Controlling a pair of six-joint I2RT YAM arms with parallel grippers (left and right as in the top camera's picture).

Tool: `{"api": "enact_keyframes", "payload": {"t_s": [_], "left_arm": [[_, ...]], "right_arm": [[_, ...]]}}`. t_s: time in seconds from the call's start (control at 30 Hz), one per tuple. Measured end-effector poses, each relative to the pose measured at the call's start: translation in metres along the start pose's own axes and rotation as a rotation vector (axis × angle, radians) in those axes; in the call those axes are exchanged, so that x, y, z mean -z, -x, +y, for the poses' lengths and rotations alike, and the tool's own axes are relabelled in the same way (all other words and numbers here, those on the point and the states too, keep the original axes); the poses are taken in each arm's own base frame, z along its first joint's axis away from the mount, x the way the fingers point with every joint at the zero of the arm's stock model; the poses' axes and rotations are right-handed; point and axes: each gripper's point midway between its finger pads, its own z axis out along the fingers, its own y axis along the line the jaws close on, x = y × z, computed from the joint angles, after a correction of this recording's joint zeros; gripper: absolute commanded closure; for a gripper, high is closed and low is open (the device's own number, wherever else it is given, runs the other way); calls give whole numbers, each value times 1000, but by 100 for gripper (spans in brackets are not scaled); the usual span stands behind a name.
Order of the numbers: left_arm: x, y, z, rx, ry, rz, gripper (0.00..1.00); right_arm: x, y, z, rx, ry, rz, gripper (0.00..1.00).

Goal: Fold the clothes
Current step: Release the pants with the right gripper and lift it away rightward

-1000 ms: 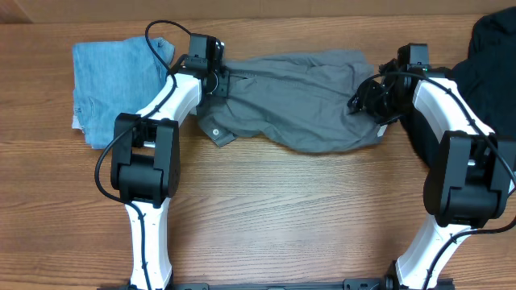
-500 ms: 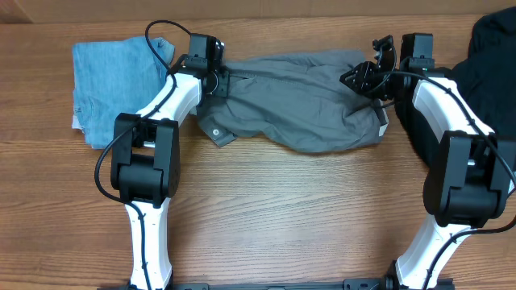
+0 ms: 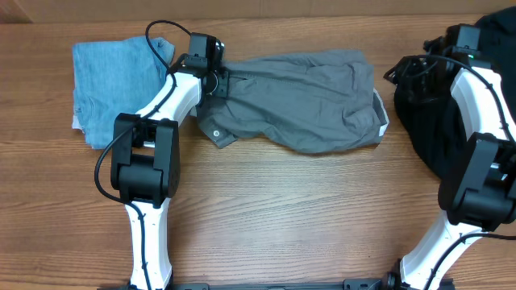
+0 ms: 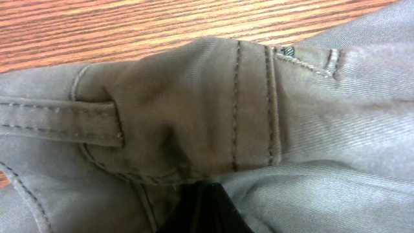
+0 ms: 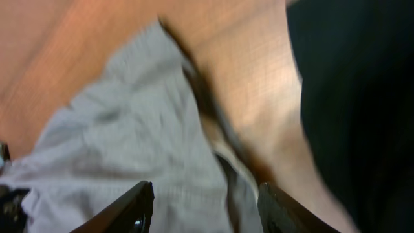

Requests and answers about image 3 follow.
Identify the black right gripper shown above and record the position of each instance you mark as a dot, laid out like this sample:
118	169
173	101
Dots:
412	76

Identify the black garment pile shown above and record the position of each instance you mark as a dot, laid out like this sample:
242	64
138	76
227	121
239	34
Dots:
436	130

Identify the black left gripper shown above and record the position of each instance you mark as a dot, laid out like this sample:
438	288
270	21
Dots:
222	83

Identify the folded blue denim jeans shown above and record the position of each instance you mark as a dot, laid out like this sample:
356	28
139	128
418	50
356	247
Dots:
114	77

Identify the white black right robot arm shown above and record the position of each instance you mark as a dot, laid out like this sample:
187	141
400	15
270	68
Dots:
478	193

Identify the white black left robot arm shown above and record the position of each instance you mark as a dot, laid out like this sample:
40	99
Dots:
145	169

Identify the grey shorts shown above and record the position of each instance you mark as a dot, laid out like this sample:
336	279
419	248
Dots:
313	102

